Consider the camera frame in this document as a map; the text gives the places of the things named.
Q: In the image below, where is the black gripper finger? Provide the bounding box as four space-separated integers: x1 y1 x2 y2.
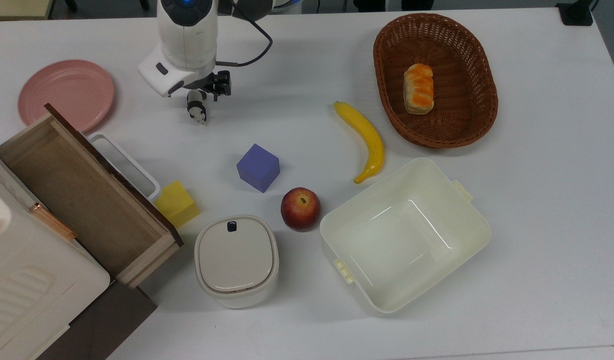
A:
212 70 233 102

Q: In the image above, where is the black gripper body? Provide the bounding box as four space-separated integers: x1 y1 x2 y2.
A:
188 71 219 94

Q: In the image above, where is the small panda toy figure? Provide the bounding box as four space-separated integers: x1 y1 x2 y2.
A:
186 90 209 126

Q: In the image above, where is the toy bread with orange glaze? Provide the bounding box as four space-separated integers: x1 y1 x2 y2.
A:
403 63 435 116

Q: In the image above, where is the purple foam cube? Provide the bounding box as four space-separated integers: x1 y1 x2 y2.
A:
236 143 281 194

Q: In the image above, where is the yellow foam cube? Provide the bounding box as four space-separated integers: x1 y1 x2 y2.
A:
153 180 201 230

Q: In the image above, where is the pink plastic plate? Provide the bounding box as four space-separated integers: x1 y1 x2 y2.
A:
17 59 115 134

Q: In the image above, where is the red apple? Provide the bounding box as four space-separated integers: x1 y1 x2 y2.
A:
280 187 322 232

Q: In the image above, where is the yellow banana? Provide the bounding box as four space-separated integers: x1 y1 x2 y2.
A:
333 101 386 185

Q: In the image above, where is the small white lidded trash can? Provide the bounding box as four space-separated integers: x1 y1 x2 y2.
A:
193 214 280 310

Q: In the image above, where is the copper latch on storage box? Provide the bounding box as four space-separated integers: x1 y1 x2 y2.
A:
29 202 79 241

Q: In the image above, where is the cream square plastic bin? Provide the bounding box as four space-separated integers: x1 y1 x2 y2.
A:
319 157 492 315

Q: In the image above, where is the brown wicker basket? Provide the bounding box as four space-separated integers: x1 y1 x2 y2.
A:
373 13 499 150

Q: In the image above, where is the black stand base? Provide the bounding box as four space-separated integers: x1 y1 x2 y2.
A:
556 0 595 27

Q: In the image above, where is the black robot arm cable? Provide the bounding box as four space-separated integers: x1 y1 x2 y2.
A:
214 0 274 68

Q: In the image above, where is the wooden drawer with white handle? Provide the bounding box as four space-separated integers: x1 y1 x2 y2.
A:
0 103 184 289

